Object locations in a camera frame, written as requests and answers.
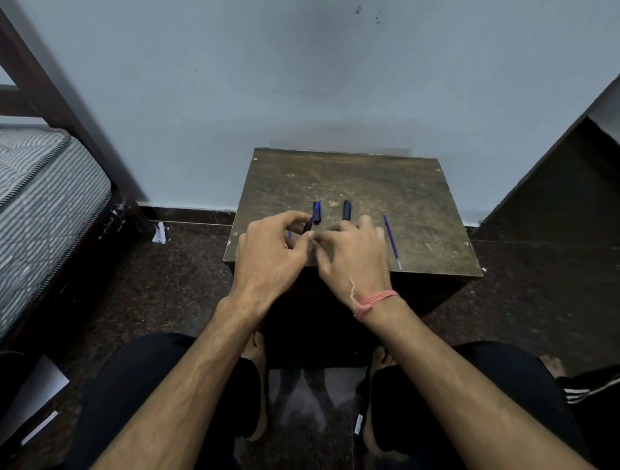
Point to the person's right hand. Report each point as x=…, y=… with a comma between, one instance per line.
x=356, y=264

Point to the person's left hand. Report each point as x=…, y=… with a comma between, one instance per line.
x=264, y=261

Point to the person's right thumb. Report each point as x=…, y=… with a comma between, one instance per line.
x=327, y=236

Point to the person's left thumb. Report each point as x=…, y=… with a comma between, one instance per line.
x=302, y=240

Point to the blue pen refill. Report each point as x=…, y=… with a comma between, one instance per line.
x=315, y=215
x=391, y=239

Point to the person's right forearm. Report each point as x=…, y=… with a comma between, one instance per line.
x=460, y=397

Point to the person's left forearm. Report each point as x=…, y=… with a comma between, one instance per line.
x=193, y=387

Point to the black pen barrel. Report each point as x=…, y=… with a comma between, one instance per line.
x=317, y=208

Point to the black pen cap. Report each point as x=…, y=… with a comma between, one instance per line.
x=347, y=210

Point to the small dark wooden table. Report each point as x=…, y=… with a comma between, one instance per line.
x=387, y=193

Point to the person's left foot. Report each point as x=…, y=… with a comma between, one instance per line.
x=256, y=353

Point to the person's foot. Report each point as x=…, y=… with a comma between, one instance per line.
x=380, y=357
x=553, y=365
x=256, y=353

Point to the person's right foot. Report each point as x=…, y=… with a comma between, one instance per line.
x=380, y=357

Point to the crumpled white paper scrap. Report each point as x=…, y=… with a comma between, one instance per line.
x=159, y=233

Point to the black sandal with white label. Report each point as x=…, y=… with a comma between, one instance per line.
x=359, y=416

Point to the person's left leg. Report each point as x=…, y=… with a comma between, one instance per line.
x=126, y=387

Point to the person's leg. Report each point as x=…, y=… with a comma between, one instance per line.
x=513, y=377
x=126, y=387

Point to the person's right leg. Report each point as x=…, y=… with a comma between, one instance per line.
x=513, y=377

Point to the grey striped mattress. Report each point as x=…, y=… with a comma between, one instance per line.
x=43, y=203

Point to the white paper sheet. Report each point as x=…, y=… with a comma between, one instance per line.
x=34, y=387

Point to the black white-striped trousers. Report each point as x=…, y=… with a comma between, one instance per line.
x=593, y=402

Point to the white paper strip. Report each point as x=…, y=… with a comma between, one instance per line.
x=38, y=428

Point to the dark wooden bed frame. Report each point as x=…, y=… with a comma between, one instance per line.
x=53, y=92

